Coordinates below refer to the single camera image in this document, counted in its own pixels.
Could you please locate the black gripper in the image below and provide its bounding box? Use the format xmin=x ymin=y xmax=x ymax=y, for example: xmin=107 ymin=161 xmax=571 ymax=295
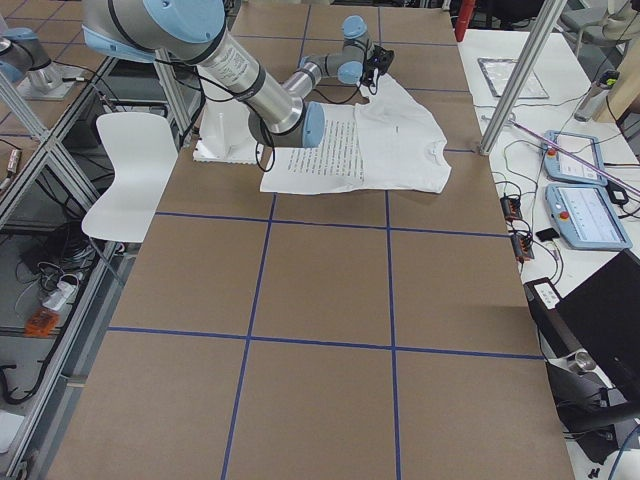
xmin=362 ymin=47 xmax=381 ymax=94

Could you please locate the white long-sleeve printed shirt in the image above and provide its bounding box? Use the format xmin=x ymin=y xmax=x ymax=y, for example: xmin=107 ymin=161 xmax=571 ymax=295
xmin=260 ymin=75 xmax=451 ymax=195

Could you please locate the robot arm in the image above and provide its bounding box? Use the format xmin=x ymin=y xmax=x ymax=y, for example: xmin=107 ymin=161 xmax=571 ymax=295
xmin=283 ymin=15 xmax=394 ymax=98
xmin=82 ymin=0 xmax=325 ymax=148

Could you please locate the red cylinder object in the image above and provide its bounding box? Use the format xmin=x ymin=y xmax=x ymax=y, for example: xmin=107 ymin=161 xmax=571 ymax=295
xmin=454 ymin=0 xmax=476 ymax=42

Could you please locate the document in black sleeve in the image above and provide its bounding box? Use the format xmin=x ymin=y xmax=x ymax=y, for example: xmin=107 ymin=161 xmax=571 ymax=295
xmin=477 ymin=57 xmax=549 ymax=99

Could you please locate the black orange adapter box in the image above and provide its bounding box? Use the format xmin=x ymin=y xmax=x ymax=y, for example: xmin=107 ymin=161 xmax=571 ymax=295
xmin=500 ymin=196 xmax=523 ymax=221

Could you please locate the blue teach pendant far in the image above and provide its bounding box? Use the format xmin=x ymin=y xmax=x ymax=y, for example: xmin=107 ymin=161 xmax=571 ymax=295
xmin=542 ymin=129 xmax=609 ymax=184

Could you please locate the blue teach pendant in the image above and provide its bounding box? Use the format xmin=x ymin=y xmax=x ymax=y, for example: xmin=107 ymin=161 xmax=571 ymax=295
xmin=545 ymin=183 xmax=633 ymax=251
xmin=542 ymin=129 xmax=609 ymax=184

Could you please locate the white side table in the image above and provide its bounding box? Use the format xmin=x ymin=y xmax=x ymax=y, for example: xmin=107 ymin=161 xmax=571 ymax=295
xmin=457 ymin=27 xmax=640 ymax=480

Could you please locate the grey water bottle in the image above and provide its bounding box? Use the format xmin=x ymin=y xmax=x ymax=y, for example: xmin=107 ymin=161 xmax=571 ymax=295
xmin=574 ymin=69 xmax=620 ymax=122

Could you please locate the white plastic chair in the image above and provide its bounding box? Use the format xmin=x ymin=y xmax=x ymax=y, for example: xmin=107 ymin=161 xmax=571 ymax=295
xmin=82 ymin=112 xmax=178 ymax=243

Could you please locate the blue teach pendant near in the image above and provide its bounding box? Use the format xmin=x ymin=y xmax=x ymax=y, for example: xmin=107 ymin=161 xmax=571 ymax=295
xmin=545 ymin=183 xmax=633 ymax=251

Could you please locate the long reacher grabber tool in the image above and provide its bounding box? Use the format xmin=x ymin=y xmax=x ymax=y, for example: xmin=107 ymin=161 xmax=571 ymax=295
xmin=482 ymin=113 xmax=640 ymax=199

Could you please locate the black laptop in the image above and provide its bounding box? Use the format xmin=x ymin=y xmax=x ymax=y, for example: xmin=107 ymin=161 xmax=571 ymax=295
xmin=524 ymin=249 xmax=639 ymax=399

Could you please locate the white power strip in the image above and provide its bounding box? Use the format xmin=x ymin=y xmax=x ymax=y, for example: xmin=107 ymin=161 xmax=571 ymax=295
xmin=42 ymin=280 xmax=78 ymax=312

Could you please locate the orange box on floor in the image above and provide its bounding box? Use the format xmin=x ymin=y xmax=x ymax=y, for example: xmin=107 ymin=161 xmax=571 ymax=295
xmin=24 ymin=308 xmax=59 ymax=337

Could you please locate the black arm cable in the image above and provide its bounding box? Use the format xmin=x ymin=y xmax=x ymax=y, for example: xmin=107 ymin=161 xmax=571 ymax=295
xmin=309 ymin=74 xmax=374 ymax=106

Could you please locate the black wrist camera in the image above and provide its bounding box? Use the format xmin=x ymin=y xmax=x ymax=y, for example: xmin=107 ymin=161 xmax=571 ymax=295
xmin=370 ymin=45 xmax=395 ymax=75

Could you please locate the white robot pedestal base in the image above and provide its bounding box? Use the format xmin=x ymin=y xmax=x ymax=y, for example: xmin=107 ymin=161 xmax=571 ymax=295
xmin=193 ymin=100 xmax=257 ymax=164

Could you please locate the aluminium frame post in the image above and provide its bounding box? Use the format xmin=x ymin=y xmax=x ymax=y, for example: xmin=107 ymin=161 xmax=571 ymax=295
xmin=478 ymin=0 xmax=567 ymax=156

